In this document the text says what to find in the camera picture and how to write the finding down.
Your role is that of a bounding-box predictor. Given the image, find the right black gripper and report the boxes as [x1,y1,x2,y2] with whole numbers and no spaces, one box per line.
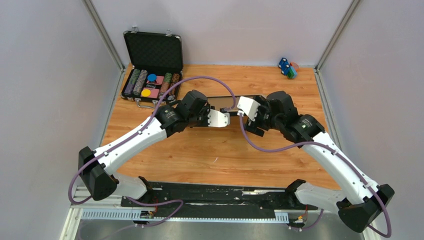
[242,96,283,137]

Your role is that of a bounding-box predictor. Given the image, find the wooden picture frame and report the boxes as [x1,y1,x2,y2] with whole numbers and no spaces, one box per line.
[189,95,268,128]

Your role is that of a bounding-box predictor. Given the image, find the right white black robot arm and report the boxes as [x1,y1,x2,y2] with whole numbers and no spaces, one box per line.
[237,91,395,238]

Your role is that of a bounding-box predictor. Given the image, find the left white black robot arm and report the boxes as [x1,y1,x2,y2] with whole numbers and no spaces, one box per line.
[76,90,223,207]

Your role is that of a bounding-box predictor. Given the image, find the yellow poker chip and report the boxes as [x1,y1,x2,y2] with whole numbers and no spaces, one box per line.
[140,88,152,97]

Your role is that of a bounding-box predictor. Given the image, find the blue poker chip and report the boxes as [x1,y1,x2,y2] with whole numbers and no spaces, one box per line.
[146,73,157,82]

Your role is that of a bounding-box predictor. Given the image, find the black poker chip case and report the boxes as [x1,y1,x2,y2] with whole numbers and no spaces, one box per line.
[120,30,184,109]

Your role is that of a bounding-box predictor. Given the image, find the blue orange tape dispenser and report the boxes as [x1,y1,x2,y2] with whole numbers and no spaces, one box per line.
[278,57,299,79]

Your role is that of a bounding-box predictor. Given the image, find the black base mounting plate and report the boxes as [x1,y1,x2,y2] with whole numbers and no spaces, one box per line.
[139,181,317,220]

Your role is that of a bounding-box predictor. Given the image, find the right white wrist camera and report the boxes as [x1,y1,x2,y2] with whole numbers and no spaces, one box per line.
[237,96,261,122]

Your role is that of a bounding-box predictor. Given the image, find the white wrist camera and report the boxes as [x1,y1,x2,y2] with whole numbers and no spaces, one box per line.
[237,96,261,122]
[207,109,230,128]

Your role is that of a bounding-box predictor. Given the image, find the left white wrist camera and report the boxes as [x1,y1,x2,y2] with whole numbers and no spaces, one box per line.
[207,109,230,128]

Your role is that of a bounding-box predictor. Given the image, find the white slotted cable duct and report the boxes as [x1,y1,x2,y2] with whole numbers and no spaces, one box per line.
[81,209,290,223]

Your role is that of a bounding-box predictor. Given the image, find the aluminium rail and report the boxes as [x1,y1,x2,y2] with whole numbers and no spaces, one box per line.
[71,186,373,215]

